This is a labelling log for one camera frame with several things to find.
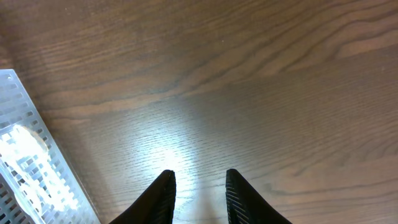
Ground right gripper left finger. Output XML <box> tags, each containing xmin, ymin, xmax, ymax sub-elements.
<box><xmin>110</xmin><ymin>170</ymin><xmax>176</xmax><ymax>224</ymax></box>

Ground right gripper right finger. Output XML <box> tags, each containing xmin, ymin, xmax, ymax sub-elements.
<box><xmin>225</xmin><ymin>169</ymin><xmax>291</xmax><ymax>224</ymax></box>

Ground clear plastic basket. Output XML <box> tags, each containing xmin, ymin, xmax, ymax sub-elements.
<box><xmin>1</xmin><ymin>69</ymin><xmax>99</xmax><ymax>223</ymax></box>

